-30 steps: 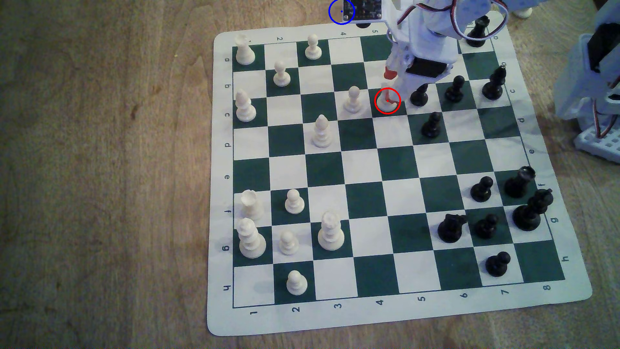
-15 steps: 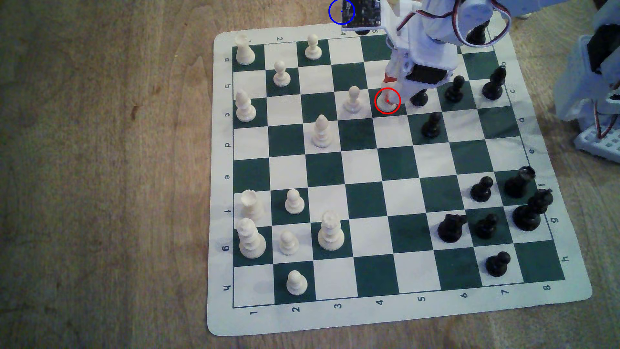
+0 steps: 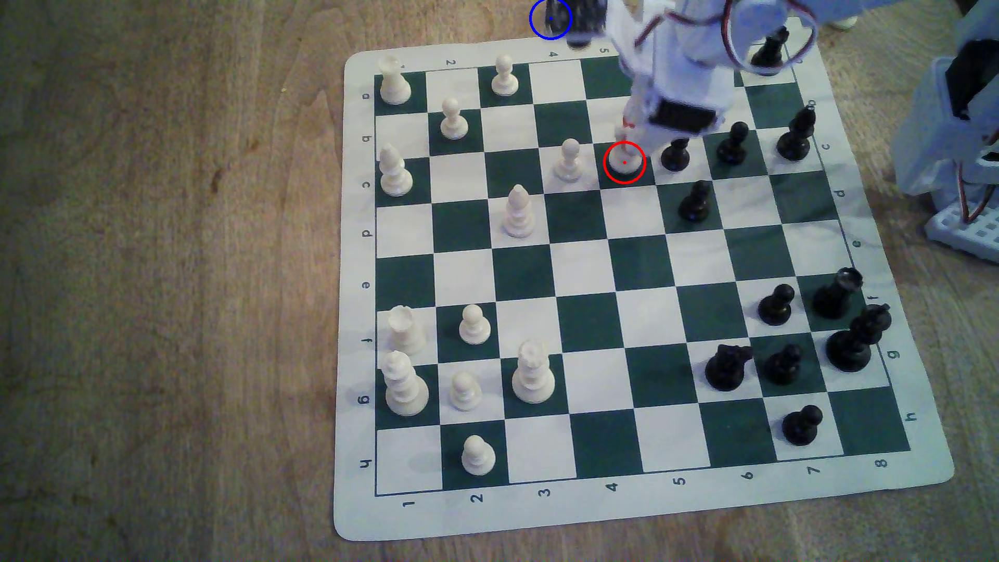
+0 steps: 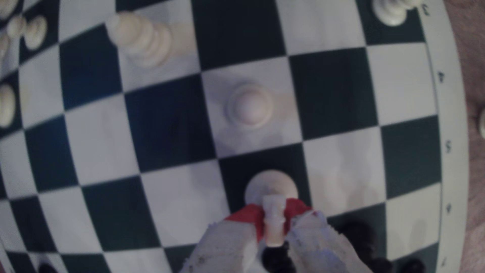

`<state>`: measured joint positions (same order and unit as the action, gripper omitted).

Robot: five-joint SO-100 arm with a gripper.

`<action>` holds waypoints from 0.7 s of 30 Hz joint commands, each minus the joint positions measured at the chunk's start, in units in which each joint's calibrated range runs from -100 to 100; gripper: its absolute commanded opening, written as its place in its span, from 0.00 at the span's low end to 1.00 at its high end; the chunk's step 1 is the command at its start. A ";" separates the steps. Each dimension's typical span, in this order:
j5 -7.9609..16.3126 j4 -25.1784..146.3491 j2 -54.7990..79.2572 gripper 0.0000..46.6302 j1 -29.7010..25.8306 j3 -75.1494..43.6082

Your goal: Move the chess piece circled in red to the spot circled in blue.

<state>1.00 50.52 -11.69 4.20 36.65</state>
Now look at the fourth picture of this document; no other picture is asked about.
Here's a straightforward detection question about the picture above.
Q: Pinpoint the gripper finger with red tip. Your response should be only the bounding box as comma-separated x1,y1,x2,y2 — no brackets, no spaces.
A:
181,204,265,273
284,199,374,273

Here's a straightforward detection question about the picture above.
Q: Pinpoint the white chess pawn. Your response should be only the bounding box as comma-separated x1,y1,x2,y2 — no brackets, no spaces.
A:
227,81,274,127
244,169,299,248
23,14,48,51
6,14,27,39
371,0,423,27

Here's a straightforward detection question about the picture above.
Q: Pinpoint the black chess queen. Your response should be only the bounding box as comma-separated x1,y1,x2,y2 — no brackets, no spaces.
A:
335,219,395,273

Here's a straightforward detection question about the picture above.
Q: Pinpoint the black chess pawn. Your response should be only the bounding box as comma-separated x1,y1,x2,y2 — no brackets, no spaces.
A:
400,258,427,273
261,244,297,273

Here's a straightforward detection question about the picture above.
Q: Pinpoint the green white chess mat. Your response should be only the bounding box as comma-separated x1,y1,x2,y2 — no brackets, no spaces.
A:
0,0,470,273

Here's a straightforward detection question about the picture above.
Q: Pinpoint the white chess bishop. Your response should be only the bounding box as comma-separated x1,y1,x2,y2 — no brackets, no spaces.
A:
105,11,173,69

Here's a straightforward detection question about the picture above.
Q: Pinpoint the white chess queen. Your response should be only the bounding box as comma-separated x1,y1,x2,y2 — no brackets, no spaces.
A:
0,83,16,128

